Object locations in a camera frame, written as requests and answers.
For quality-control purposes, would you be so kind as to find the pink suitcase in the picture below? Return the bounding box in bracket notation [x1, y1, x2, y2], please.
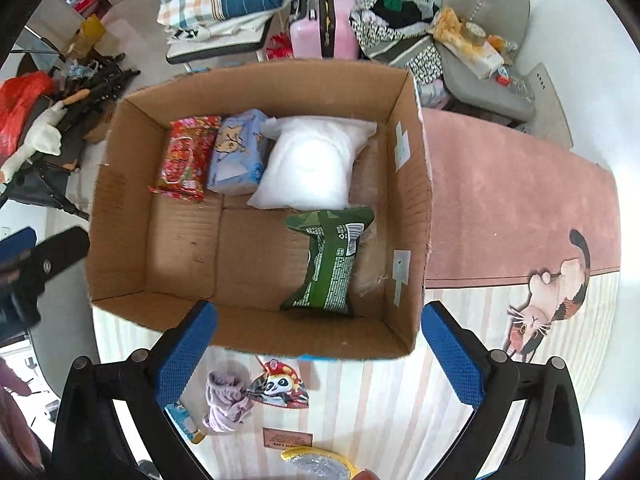
[289, 0, 360, 60]

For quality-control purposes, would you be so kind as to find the white stuffed toy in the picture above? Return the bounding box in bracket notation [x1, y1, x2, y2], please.
[0, 101, 67, 181]

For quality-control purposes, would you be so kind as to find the person's left hand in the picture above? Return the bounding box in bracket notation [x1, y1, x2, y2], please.
[0, 357, 46, 473]

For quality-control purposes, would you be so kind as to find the white soft pillow pack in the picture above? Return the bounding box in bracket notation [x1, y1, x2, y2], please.
[247, 116, 378, 212]

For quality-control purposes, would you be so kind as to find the panda print packet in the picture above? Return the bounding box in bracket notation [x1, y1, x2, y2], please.
[243, 356, 312, 410]

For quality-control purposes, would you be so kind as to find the blue yellow small packet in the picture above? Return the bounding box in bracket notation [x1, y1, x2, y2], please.
[165, 401, 208, 445]

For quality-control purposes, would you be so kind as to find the yellow cardboard box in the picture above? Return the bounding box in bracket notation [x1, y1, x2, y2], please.
[67, 15, 107, 57]

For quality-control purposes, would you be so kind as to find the red snack packet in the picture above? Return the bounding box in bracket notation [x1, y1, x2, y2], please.
[148, 115, 223, 204]

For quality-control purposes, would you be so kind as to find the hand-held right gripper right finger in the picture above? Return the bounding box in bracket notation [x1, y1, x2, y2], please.
[421, 301, 586, 480]

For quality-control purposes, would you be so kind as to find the grey chair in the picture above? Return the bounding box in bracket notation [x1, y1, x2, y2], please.
[430, 0, 537, 122]

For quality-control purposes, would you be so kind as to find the red plastic bag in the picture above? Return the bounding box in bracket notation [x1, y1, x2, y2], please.
[0, 71, 55, 165]

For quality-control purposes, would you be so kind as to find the pink cat print blanket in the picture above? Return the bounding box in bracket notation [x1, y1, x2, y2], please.
[93, 108, 623, 480]

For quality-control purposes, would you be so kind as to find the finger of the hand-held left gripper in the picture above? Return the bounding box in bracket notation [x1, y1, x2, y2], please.
[15, 226, 91, 306]

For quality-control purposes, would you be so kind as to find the patterned bag of clothes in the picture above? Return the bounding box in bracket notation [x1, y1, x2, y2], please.
[349, 0, 449, 86]

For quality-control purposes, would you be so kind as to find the orange snack bag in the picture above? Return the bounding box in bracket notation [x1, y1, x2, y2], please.
[428, 6, 506, 80]

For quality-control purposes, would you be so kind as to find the green snack packet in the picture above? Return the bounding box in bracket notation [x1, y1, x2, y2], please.
[279, 206, 376, 317]

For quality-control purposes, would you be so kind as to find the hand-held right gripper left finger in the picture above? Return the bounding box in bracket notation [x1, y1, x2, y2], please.
[52, 300, 219, 480]

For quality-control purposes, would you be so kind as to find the light blue tissue pack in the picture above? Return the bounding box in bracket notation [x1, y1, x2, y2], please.
[206, 109, 271, 196]

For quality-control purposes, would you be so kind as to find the purple sock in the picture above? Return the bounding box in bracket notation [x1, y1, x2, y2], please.
[201, 370, 255, 435]

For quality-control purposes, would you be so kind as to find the black tripod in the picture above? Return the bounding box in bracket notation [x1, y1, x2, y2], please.
[50, 53, 142, 131]

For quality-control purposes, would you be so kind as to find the yellow rimmed round sponge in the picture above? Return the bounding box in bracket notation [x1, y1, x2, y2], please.
[280, 447, 361, 480]

